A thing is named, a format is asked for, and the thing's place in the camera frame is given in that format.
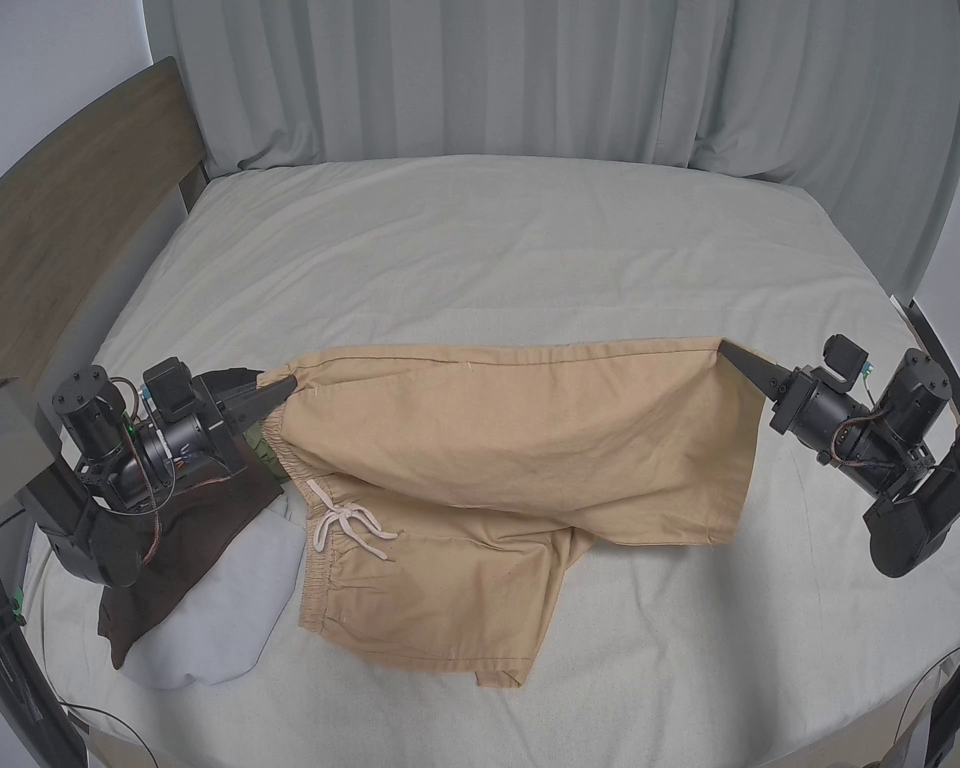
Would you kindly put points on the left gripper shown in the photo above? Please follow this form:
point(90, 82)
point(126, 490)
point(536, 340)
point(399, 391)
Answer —
point(191, 442)

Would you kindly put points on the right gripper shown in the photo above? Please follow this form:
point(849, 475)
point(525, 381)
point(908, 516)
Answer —
point(825, 412)

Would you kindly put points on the tan shorts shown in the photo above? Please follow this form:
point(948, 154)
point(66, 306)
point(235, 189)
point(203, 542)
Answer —
point(525, 435)

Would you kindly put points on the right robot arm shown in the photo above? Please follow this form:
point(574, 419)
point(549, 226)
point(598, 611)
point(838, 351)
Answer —
point(915, 525)

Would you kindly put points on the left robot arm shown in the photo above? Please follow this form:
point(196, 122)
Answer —
point(97, 540)

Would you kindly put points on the bed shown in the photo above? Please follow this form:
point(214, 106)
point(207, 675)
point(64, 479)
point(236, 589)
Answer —
point(487, 262)

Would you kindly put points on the black garment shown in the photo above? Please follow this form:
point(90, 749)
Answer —
point(225, 375)

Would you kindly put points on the olive green garment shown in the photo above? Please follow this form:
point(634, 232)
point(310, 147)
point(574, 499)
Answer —
point(266, 457)

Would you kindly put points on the brown garment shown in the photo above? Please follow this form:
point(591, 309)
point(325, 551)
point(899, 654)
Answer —
point(187, 540)

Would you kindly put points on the white garment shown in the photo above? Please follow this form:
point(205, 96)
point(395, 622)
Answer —
point(225, 600)

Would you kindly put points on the grey-green curtain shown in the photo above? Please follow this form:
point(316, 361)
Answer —
point(825, 90)
point(412, 75)

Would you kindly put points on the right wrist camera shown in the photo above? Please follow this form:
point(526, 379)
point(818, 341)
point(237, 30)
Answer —
point(844, 356)

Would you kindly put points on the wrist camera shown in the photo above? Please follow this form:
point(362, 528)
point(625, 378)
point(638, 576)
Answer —
point(169, 386)
point(844, 356)

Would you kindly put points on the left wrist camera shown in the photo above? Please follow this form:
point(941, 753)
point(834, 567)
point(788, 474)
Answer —
point(169, 386)

